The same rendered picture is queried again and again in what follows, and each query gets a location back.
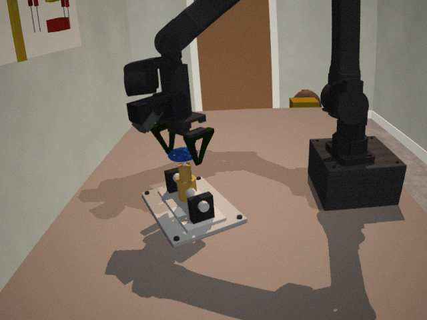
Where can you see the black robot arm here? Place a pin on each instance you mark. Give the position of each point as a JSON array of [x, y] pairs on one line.
[[347, 103]]

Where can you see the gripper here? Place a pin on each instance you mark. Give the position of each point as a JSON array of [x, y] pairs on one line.
[[182, 128]]

